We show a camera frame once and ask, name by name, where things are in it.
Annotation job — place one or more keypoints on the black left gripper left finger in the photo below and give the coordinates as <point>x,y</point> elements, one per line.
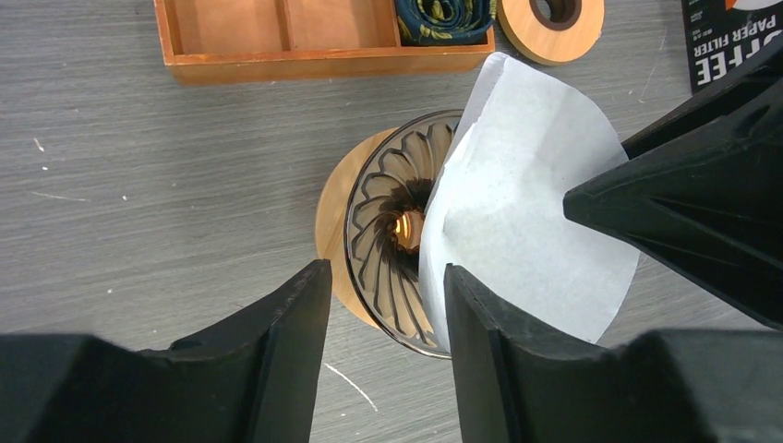
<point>250,377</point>

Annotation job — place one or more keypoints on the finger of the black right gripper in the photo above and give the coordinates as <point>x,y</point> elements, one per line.
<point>701,192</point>

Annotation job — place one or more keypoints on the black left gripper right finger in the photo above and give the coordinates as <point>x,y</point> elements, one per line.
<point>518,379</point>

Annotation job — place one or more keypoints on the orange coffee filter box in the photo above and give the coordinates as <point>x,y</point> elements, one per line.
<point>722,34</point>

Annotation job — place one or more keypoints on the clear grey ribbed dripper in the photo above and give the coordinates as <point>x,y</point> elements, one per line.
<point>384,221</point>

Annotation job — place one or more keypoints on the white paper coffee filter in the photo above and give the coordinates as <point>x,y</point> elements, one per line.
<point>524,140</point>

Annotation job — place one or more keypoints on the wooden ring holder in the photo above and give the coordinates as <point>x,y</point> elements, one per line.
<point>564,33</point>

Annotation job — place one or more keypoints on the black dripper bottom compartment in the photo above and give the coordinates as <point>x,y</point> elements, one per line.
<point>444,22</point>

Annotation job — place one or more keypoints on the orange compartment tray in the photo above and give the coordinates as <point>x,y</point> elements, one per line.
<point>226,42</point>

